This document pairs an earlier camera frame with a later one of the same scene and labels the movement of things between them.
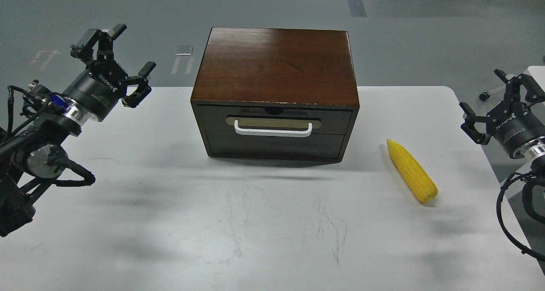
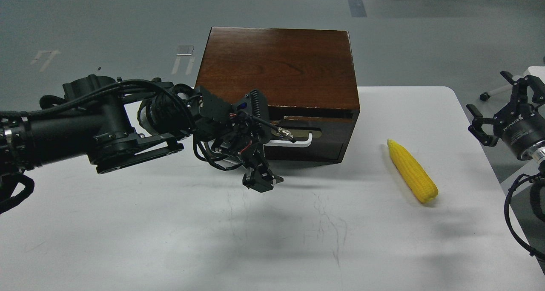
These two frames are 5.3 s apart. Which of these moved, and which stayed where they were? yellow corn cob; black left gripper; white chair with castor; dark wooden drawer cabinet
Moved: black left gripper
Stayed: yellow corn cob; white chair with castor; dark wooden drawer cabinet
